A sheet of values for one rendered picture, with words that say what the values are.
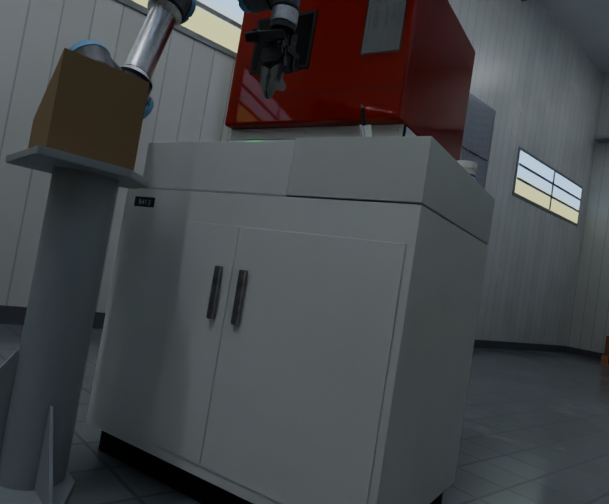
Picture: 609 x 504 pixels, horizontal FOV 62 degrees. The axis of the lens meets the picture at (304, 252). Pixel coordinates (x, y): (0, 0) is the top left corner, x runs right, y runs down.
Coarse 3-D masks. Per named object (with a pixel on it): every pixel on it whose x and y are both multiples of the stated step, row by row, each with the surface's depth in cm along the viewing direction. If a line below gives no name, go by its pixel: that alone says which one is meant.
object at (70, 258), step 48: (96, 192) 127; (48, 240) 125; (96, 240) 128; (48, 288) 123; (96, 288) 131; (48, 336) 123; (0, 384) 123; (48, 384) 123; (0, 432) 124; (48, 432) 121; (0, 480) 122; (48, 480) 116
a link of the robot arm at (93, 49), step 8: (88, 40) 141; (72, 48) 140; (80, 48) 138; (88, 48) 138; (96, 48) 140; (104, 48) 143; (88, 56) 136; (96, 56) 137; (104, 56) 139; (112, 64) 142
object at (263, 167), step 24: (168, 144) 151; (192, 144) 146; (216, 144) 141; (240, 144) 136; (264, 144) 131; (288, 144) 127; (144, 168) 156; (168, 168) 150; (192, 168) 144; (216, 168) 139; (240, 168) 135; (264, 168) 130; (288, 168) 126; (240, 192) 134; (264, 192) 129
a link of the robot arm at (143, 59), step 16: (160, 0) 160; (176, 0) 162; (192, 0) 168; (160, 16) 160; (176, 16) 164; (144, 32) 157; (160, 32) 159; (144, 48) 156; (160, 48) 160; (128, 64) 153; (144, 64) 155; (144, 112) 154
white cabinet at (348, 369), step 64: (128, 192) 158; (192, 192) 143; (128, 256) 154; (192, 256) 140; (256, 256) 128; (320, 256) 118; (384, 256) 109; (448, 256) 126; (128, 320) 150; (192, 320) 137; (256, 320) 125; (320, 320) 116; (384, 320) 107; (448, 320) 132; (128, 384) 147; (192, 384) 134; (256, 384) 123; (320, 384) 113; (384, 384) 106; (448, 384) 138; (128, 448) 149; (192, 448) 131; (256, 448) 120; (320, 448) 111; (384, 448) 104; (448, 448) 145
